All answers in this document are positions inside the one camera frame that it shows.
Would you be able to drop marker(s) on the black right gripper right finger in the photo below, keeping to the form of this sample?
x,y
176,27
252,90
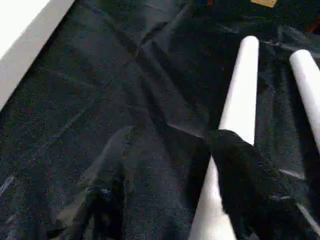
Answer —
x,y
250,187

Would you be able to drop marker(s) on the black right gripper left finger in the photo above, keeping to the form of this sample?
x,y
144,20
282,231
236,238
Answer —
x,y
107,205

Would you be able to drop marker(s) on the white plastic table leg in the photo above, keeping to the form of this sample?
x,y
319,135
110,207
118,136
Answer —
x,y
240,87
307,82

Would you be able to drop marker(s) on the white plastic table top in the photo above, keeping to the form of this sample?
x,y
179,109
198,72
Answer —
x,y
22,37

